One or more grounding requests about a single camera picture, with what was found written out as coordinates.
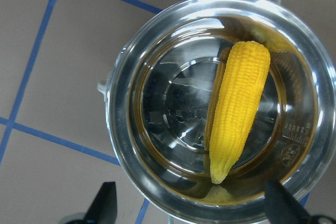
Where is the pale green cooking pot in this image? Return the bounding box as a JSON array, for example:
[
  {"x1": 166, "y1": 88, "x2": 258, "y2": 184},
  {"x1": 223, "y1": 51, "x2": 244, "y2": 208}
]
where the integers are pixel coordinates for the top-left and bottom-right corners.
[{"x1": 98, "y1": 0, "x2": 335, "y2": 223}]

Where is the yellow corn cob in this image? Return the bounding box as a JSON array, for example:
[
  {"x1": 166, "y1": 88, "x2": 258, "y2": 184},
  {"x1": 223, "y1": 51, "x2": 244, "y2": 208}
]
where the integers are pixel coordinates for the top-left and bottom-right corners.
[{"x1": 209, "y1": 41, "x2": 270, "y2": 184}]

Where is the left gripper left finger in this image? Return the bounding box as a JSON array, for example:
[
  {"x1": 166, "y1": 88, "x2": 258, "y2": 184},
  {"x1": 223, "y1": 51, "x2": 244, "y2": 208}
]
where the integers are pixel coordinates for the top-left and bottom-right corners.
[{"x1": 79, "y1": 182, "x2": 117, "y2": 224}]

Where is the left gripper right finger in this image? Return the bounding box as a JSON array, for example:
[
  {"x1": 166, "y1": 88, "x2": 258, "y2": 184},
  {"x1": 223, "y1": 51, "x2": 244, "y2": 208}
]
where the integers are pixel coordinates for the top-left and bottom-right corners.
[{"x1": 264, "y1": 180, "x2": 318, "y2": 223}]

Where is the brown paper table cover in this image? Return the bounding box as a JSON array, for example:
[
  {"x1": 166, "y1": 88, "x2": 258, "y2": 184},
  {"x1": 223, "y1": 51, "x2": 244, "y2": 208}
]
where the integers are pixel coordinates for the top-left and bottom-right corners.
[{"x1": 0, "y1": 0, "x2": 336, "y2": 224}]

